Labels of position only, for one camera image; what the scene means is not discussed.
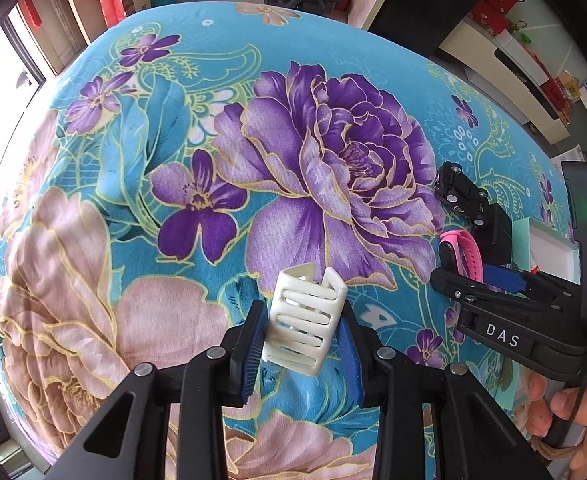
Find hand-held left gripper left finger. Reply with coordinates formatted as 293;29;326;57
44;300;269;480

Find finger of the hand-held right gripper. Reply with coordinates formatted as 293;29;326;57
483;262;544;295
431;267;480;311

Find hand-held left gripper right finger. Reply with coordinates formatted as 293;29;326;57
336;302;554;480

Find pink wristband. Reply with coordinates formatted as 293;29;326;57
438;229;485;286

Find white foam tray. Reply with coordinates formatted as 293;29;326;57
516;217;581;281

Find cream plastic frame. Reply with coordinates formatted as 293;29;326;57
262;263;348;377

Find black power adapter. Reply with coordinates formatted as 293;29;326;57
478;203;513;266

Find black toy car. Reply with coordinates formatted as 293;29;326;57
433;161;489;228

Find red boxes on stand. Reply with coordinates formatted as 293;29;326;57
541;75;579;121

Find white tv stand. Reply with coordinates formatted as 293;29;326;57
438;15;571;146

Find teal floral blanket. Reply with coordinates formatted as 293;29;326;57
0;0;587;480

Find red gift bags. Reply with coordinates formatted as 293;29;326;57
471;0;519;36

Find black cabinet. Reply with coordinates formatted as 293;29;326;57
368;0;497;56

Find red hanging ornament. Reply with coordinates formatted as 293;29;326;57
21;0;44;28

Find black cable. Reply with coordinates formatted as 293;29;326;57
543;280;587;448

